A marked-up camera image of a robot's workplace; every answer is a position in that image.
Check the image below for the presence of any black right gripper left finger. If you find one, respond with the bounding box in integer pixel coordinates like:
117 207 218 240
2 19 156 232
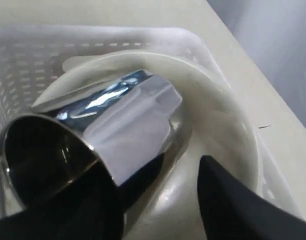
0 162 162 240

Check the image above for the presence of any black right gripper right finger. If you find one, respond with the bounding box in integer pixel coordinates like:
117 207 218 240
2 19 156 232
197 155 306 240

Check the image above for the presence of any cream ceramic bowl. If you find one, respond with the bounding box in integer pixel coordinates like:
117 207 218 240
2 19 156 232
34 50 262 240

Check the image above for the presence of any shiny stainless steel cup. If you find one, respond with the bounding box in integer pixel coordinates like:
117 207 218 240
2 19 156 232
0 69 192 207

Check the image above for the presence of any white perforated plastic basket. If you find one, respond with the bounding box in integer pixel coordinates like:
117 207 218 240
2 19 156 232
0 25 301 217

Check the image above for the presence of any white backdrop curtain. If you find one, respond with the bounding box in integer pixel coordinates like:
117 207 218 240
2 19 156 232
208 0 306 128

